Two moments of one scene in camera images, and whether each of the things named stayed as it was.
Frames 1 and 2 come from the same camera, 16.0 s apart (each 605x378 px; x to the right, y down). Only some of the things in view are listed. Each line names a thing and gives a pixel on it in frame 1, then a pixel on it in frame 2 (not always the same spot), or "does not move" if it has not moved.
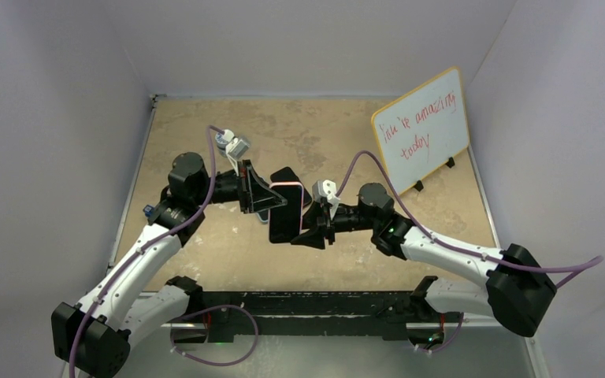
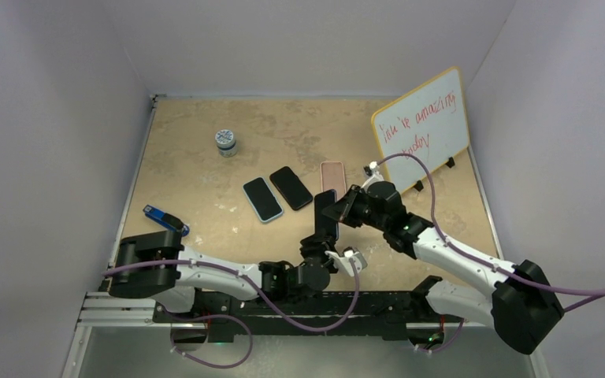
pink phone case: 286,222 -> 332,177
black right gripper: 324,228 -> 343,210
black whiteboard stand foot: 418,186 does not move
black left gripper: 259,195 -> 318,246
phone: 286,175 does not move
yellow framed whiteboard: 421,130 does not move
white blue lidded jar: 222,140 does not move
